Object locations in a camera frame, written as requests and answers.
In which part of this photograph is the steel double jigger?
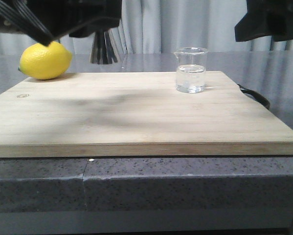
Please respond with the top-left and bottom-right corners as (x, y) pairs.
(90, 29), (124, 65)

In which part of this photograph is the yellow lemon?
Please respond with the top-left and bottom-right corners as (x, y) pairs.
(19, 41), (72, 80)

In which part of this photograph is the small glass beaker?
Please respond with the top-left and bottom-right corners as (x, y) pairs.
(174, 47), (208, 94)

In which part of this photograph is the black ribbed cable bundle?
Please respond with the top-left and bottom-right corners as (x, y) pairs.
(0, 0), (54, 47)

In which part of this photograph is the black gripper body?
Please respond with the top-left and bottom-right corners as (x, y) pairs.
(26, 0), (122, 39)
(234, 0), (293, 42)

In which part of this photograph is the black board handle strap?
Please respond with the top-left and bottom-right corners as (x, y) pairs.
(236, 83), (271, 110)

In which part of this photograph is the wooden cutting board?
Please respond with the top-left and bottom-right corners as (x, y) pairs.
(0, 71), (293, 158)

